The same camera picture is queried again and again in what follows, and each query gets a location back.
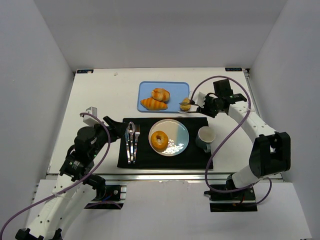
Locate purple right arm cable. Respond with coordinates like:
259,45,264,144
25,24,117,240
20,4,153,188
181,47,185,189
191,74,273,206

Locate teal ceramic mug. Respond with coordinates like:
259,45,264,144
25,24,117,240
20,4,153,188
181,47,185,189
195,126,216,153

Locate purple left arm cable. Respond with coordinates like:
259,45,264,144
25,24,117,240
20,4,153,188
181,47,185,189
0,112,112,232

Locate striped orange croissant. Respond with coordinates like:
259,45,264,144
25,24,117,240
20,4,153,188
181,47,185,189
140,97,168,111

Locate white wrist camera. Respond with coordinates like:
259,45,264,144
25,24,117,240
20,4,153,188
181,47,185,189
80,106,98,127
194,91,206,108

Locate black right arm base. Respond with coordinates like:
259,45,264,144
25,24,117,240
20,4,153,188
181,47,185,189
204,187,258,213

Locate blue plastic tray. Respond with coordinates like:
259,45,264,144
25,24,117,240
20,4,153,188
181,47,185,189
137,81,190,113

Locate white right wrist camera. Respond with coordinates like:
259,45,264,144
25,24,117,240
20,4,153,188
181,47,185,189
194,91,206,108

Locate dark left corner label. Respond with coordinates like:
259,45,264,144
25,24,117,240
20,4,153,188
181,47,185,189
76,69,94,74

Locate round golden bread roll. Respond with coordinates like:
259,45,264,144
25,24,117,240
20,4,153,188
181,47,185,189
151,88,171,102

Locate aluminium frame rail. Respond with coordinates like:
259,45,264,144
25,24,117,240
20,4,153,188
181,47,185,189
37,172,285,187

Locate steel serving tongs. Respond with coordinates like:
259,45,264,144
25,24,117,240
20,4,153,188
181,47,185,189
179,99,199,114

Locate steel spoon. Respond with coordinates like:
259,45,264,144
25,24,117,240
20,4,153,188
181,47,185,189
128,121,136,163

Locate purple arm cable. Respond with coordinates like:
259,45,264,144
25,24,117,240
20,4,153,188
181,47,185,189
0,112,112,232
191,74,273,206

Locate black cloth placemat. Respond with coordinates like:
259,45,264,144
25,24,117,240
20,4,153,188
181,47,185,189
117,117,211,170

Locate orange bagel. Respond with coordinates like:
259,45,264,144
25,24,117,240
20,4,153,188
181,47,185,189
150,130,169,151

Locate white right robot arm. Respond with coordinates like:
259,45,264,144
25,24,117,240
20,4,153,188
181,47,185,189
197,75,291,194

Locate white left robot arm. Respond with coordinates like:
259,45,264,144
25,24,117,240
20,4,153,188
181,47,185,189
15,113,128,240

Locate cream and blue plate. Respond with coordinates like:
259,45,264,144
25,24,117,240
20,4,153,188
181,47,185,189
148,119,190,157

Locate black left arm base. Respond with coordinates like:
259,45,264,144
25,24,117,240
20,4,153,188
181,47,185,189
84,184,127,210

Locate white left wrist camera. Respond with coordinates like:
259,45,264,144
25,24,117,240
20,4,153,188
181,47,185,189
80,106,98,127

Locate dark corner label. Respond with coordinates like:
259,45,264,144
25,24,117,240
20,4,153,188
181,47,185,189
224,67,243,72
76,69,94,74

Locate steel table knife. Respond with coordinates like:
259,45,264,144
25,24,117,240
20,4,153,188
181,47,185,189
125,131,131,164

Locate dark right corner label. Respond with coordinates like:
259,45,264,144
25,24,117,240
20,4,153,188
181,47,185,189
224,67,243,72

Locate steel fork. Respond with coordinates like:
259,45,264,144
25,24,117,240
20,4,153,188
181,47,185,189
133,124,141,164

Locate brown bread slice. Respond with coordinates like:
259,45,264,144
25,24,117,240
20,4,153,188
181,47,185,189
179,97,191,112

